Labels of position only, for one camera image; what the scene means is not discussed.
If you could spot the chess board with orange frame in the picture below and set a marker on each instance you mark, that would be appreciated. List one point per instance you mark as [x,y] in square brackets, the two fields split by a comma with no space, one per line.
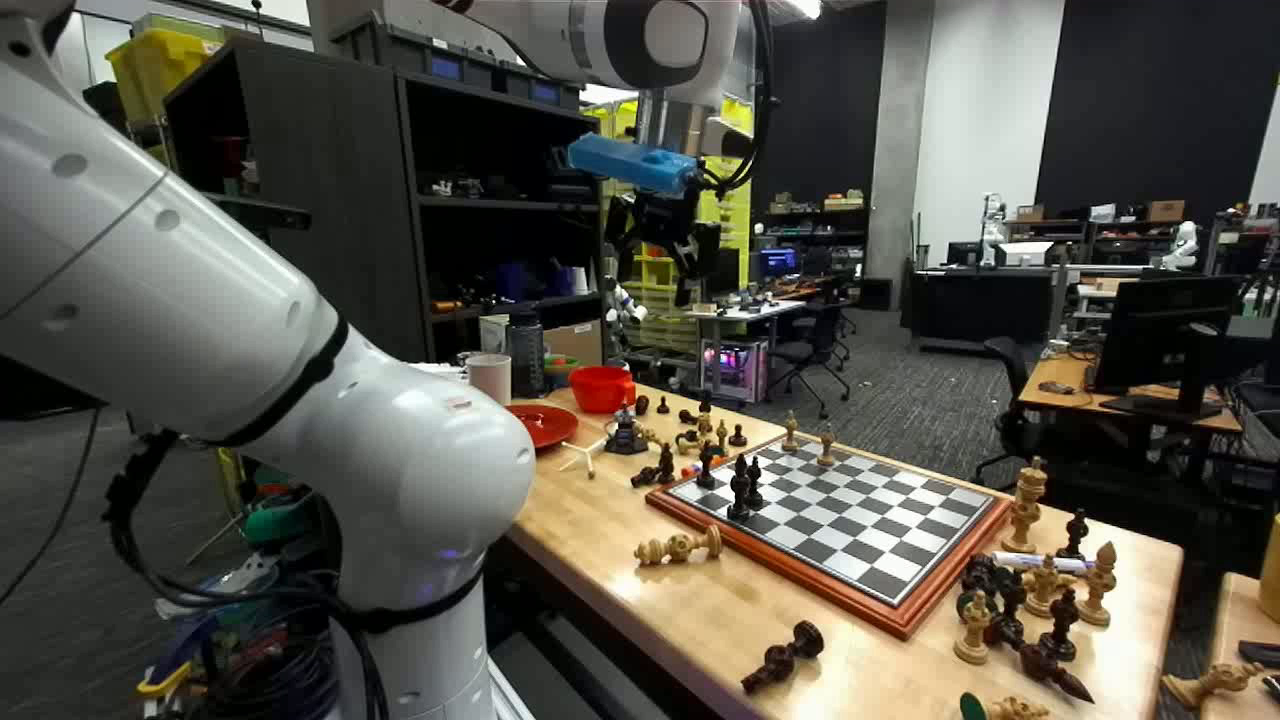
[855,532]

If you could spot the wooden office desk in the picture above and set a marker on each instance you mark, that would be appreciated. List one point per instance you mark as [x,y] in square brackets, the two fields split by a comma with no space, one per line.
[1066,384]

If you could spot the black office chair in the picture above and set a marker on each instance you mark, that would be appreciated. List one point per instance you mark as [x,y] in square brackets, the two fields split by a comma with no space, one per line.
[815,348]
[1014,403]

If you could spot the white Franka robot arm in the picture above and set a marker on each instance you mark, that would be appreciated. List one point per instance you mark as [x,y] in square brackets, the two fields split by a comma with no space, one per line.
[203,292]

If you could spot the red plate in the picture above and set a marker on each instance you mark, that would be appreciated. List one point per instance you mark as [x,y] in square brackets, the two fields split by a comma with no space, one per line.
[544,426]

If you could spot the white plastic stick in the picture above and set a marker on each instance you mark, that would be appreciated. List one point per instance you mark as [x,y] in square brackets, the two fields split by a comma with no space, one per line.
[585,463]

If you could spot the white marker pen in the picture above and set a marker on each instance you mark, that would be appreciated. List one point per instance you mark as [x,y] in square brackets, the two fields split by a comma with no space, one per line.
[1043,561]

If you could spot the black cabinet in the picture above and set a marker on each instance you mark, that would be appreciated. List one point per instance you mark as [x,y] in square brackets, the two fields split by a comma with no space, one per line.
[983,304]

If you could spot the cardboard box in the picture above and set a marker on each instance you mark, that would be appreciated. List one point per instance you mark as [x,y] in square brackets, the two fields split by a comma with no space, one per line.
[575,346]

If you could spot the dark tumbler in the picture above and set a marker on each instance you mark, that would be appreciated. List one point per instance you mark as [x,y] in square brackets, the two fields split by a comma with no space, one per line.
[526,355]

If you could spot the dark wooden chess piece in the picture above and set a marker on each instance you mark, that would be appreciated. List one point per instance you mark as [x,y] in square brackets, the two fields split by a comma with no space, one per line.
[661,464]
[706,464]
[782,658]
[661,405]
[642,405]
[646,478]
[992,586]
[739,438]
[756,482]
[1074,536]
[1063,621]
[706,405]
[739,490]
[1054,671]

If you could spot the white cup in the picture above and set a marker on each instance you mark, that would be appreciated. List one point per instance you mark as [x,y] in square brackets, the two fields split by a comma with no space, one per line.
[491,377]

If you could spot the dark shelf unit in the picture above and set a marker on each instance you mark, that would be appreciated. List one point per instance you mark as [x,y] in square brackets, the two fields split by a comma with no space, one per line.
[335,173]

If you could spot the green-based dark chess piece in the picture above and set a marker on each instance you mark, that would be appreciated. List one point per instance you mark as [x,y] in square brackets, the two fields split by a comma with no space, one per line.
[968,711]

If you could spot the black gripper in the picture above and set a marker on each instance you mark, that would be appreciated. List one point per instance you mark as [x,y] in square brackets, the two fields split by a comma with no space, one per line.
[666,228]

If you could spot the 3D printer with purple light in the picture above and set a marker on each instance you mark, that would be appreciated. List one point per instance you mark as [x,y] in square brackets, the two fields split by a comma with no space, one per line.
[734,370]

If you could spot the tall light wooden chess piece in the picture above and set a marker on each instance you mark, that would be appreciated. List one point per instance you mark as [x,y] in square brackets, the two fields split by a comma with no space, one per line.
[1026,504]

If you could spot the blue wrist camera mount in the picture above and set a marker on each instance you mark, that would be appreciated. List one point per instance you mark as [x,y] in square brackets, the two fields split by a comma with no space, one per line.
[634,163]

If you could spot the black computer monitor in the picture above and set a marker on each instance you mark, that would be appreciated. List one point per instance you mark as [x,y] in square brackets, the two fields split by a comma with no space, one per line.
[1161,327]

